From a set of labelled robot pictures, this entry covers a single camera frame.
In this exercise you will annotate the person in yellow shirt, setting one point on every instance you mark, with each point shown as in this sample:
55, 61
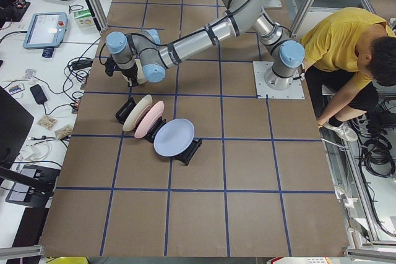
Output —
345, 53

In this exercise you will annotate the black dish rack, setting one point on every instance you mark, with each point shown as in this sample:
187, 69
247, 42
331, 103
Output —
184, 157

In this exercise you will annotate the cream ceramic bowl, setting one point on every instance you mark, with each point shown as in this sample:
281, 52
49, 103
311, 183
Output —
140, 76

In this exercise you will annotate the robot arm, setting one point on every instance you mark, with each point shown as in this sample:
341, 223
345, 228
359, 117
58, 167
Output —
143, 51

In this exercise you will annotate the pink plate in rack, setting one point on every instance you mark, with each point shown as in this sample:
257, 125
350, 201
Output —
149, 119

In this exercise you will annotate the black smartphone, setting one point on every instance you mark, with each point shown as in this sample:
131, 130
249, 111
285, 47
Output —
38, 94

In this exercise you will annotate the light blue plate in rack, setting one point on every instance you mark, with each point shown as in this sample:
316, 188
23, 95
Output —
174, 137

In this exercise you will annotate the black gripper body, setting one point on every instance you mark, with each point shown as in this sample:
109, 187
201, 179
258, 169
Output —
131, 75

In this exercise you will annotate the near blue teach pendant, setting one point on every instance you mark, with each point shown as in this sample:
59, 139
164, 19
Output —
46, 30

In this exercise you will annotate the green and white box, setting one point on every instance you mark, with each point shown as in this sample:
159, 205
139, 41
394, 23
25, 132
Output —
83, 18

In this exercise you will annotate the cream plate in rack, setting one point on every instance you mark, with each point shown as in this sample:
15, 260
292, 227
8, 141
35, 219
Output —
137, 113

